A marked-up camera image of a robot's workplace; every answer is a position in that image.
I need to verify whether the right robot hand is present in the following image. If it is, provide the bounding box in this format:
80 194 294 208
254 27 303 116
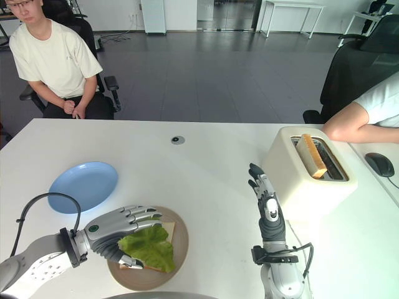
247 162 287 249

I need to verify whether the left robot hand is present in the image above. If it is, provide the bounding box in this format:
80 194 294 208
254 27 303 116
82 204 163 270

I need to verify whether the green lettuce leaf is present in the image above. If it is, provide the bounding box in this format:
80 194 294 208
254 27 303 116
117 224 176 275

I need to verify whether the cream toaster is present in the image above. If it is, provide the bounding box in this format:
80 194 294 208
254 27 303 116
261 125 359 221

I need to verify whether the blue plate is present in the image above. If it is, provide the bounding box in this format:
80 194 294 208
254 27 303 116
47 161 120 215

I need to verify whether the bread slice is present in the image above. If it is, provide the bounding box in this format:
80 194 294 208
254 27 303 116
118 221 176 272
295 133 329 179

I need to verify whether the beige plate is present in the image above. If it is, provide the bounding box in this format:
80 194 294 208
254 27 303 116
106 205 190 292

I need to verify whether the black computer mouse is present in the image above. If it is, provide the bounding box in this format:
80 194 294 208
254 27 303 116
364 152 395 178

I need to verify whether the person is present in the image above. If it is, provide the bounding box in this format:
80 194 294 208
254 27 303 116
5 0 115 120
322 74 399 145

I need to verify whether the black office chair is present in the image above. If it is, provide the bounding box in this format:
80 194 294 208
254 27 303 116
19 12 123 120
337 13 399 54
302 46 399 125

